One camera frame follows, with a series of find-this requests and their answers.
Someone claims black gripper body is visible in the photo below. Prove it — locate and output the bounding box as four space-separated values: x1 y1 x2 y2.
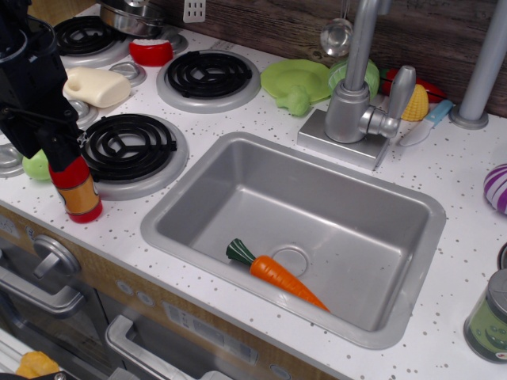
1 15 78 158

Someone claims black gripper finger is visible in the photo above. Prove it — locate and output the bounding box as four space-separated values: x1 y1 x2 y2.
36 126 81 172

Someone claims red toy ketchup bottle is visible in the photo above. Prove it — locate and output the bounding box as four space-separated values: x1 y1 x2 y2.
48 157 103 223

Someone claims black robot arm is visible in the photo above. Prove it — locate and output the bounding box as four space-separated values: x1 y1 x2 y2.
1 1 88 173

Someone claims grey plastic sink basin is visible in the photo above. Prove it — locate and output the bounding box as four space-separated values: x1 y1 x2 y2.
141 132 446 349

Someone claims green toy apple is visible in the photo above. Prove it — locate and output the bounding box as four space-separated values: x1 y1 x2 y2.
22 150 51 181

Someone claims grey stove knob middle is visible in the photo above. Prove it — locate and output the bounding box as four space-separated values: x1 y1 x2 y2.
69 100 98 131

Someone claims grey stove knob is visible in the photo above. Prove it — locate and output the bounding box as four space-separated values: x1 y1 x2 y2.
109 62 147 87
157 26 189 55
69 100 98 131
0 143 24 178

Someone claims grey stove knob front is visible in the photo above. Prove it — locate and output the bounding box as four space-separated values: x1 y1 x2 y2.
0 143 24 178

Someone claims back left stove burner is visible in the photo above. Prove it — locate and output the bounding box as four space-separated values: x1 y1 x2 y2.
54 16 132 68

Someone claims stove burner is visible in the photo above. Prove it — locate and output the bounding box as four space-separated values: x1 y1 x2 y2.
156 50 261 114
79 114 189 201
54 16 132 68

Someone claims cream toy milk jug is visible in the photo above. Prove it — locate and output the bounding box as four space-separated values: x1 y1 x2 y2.
63 66 132 108

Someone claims front right stove burner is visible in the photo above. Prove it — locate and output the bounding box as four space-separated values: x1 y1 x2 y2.
79 114 189 201

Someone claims grey stove knob upper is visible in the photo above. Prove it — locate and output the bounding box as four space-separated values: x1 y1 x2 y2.
109 62 147 87

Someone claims grey oven dial knob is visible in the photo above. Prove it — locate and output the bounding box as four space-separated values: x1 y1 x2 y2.
33 234 81 279

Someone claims stainless steel toy pot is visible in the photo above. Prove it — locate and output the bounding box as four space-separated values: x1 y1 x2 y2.
97 0 166 37

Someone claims grey stove knob back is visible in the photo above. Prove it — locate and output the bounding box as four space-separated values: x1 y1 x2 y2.
157 26 189 55

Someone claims back right stove burner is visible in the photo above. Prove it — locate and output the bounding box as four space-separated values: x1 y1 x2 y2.
156 50 261 114

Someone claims hanging grey slotted spatula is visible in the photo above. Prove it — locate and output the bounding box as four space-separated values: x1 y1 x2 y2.
183 0 207 24

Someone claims yellow toy below counter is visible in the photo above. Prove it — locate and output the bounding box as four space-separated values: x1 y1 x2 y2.
15 351 59 379

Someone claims green toy plate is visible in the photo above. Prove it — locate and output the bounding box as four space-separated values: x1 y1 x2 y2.
261 59 330 103

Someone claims orange toy carrot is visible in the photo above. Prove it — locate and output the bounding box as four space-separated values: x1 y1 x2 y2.
226 238 330 312

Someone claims green toy lettuce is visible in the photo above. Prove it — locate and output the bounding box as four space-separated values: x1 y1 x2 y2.
328 59 380 99

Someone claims silver toy faucet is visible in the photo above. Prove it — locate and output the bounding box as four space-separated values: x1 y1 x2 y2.
297 0 416 170

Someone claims silver hanging ladle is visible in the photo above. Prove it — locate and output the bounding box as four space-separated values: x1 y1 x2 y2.
320 0 353 58

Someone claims red toy chili pepper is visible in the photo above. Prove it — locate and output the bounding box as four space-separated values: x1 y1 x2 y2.
379 68 448 103

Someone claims yellow toy corn cob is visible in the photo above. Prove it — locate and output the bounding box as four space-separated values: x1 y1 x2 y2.
402 84 429 122

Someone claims purple striped toy onion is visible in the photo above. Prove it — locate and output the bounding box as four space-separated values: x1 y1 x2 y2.
483 164 506 214

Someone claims green labelled toy can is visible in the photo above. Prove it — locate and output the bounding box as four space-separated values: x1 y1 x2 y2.
463 269 506 364

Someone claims grey oven door handle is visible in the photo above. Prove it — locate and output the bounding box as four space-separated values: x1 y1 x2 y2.
1 268 86 318

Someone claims grey lower door handle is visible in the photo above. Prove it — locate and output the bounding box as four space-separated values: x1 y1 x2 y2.
105 315 209 379

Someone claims blue handled toy knife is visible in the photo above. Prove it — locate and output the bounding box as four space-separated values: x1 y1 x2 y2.
399 100 454 146

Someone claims grey vertical support post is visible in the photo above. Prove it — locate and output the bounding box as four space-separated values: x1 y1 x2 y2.
449 0 506 130

